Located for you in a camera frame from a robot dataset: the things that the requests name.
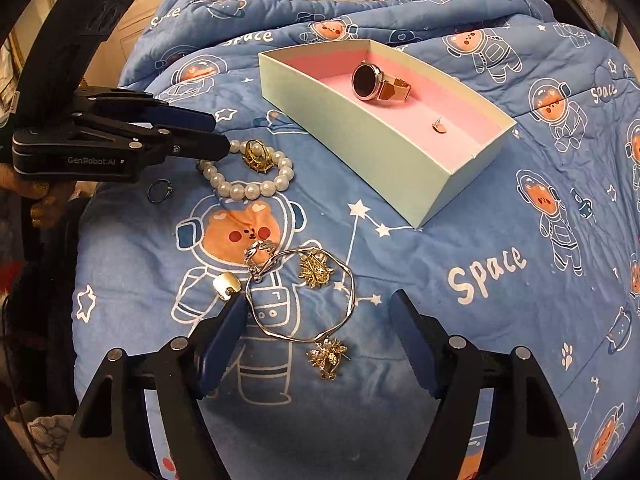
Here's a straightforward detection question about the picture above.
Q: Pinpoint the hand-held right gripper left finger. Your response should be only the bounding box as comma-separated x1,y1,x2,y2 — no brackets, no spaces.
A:
57,296,249,480

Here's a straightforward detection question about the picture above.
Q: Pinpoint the silver charm pendant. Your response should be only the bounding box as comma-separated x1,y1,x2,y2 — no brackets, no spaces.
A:
243,240,278,281

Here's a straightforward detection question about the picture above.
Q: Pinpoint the light green box pink inside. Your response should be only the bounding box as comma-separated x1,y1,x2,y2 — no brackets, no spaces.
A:
258,37,517,229

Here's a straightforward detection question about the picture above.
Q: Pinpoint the gold pearl ring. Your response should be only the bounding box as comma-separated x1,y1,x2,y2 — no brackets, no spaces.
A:
242,139,275,173

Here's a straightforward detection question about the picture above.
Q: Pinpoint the silver wavy bangle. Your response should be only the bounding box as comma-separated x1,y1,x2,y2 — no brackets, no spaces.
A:
245,247,355,343

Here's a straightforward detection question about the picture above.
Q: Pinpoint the person's left hand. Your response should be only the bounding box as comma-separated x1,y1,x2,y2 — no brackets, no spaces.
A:
0,164,76,231

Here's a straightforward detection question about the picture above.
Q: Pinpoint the rose gold wrist watch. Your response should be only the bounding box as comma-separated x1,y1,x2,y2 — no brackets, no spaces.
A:
351,61,414,103

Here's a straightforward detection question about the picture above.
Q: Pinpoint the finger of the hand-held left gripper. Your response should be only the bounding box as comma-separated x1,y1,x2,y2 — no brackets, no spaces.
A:
75,87,217,131
79,116,232,162

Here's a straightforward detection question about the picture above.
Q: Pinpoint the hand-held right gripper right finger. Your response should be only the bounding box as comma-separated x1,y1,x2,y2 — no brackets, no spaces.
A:
390,290,583,480

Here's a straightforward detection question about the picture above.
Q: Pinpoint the white panelled door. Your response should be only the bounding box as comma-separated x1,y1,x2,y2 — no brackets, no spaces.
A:
112,0,195,58

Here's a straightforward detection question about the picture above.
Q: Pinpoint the small thin dark ring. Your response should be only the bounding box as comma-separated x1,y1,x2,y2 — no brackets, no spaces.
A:
148,179,175,204

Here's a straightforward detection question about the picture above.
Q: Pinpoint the white pearl bracelet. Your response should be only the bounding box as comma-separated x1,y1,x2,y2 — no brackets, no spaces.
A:
199,141,296,200

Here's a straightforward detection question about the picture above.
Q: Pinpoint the blue astronaut print blanket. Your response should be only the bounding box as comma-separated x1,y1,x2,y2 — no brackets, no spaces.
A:
75,0,640,480

